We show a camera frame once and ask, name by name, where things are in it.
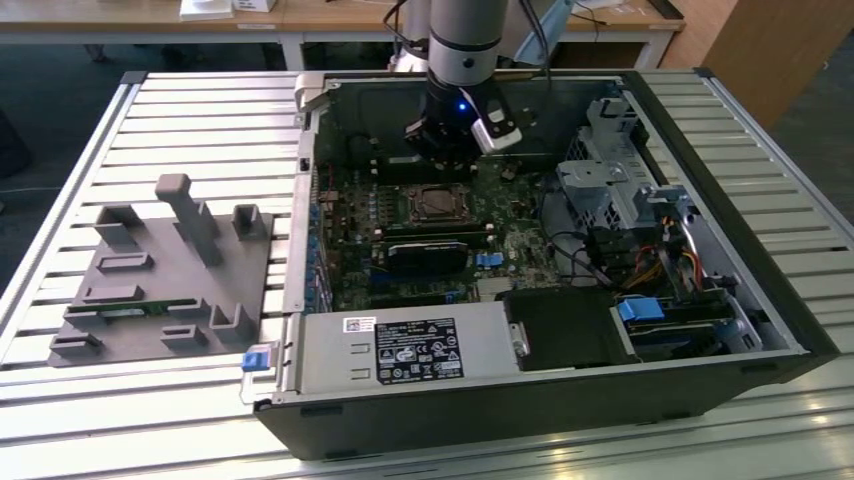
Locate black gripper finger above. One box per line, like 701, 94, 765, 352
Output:
403, 118, 447, 173
445, 130, 485, 174

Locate small silver CPU plate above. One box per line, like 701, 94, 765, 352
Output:
419, 188, 470, 214

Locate black CPU socket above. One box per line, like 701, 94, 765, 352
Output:
405, 183, 481, 225

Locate black empty RAM slots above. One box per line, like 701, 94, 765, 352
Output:
370, 152, 479, 185

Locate black RAM slots with sticks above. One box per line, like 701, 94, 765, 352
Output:
382, 222, 487, 245

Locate green motherboard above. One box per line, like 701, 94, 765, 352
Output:
310, 159, 566, 311

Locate grey metal drive cage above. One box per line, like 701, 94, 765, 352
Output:
555, 97, 701, 232

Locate black graphics card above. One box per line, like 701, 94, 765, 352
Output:
383, 239, 473, 275

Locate white box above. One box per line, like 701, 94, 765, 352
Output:
178, 0, 236, 21

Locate blue disk carrier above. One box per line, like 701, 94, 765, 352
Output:
617, 297, 666, 324

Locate silver power supply unit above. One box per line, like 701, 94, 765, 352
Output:
293, 302, 530, 394

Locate grey plastic parts rack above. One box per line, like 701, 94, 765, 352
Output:
50, 173, 279, 369

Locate long wooden desk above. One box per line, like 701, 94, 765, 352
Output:
0, 0, 689, 71

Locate wooden cabinet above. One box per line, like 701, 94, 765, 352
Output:
657, 0, 854, 129

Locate blue case latch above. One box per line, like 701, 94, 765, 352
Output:
240, 344, 279, 374

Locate green RAM stick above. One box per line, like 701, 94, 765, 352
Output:
66, 298, 202, 319

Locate black open PC case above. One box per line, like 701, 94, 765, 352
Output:
253, 67, 842, 461

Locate white and grey wrist camera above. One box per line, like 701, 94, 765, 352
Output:
470, 94, 526, 153

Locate grey case handle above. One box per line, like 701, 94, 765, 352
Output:
293, 73, 334, 114

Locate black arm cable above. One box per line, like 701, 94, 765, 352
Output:
381, 0, 557, 82

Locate black internal cable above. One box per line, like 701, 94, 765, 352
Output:
543, 229, 617, 289

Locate yellow and red wire bundle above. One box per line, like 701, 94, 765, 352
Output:
626, 214, 708, 292

